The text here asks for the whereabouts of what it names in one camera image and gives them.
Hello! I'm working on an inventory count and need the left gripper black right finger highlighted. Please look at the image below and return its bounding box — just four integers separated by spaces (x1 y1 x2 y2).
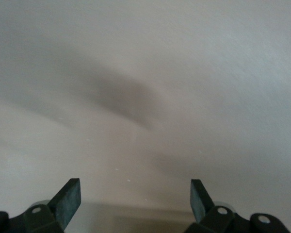
186 179 291 233

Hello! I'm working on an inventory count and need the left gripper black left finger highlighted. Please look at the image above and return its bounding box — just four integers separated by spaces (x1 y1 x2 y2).
0 178 82 233

